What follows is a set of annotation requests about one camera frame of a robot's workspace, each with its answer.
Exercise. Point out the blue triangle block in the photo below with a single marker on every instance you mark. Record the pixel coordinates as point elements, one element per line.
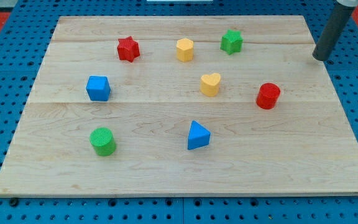
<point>198,136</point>

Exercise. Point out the red star block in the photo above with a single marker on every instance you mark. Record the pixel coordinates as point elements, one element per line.
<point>128,49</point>

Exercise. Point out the green star block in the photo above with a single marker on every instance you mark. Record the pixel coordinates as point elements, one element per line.
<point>231,42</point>

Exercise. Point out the yellow heart block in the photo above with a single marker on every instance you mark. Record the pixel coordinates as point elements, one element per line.
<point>209,84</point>

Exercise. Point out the wooden board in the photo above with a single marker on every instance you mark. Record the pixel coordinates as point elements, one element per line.
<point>303,146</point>

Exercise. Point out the yellow hexagon block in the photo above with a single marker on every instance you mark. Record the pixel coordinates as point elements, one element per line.
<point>185,50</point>

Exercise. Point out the green cylinder block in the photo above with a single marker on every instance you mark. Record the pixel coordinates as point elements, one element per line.
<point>102,141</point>

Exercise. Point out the blue cube block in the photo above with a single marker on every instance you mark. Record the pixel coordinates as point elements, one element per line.
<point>98,88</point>

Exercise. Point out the red cylinder block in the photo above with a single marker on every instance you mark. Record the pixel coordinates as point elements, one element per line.
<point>268,96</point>

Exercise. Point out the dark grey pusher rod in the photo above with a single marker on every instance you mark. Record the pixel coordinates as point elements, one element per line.
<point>342,11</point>

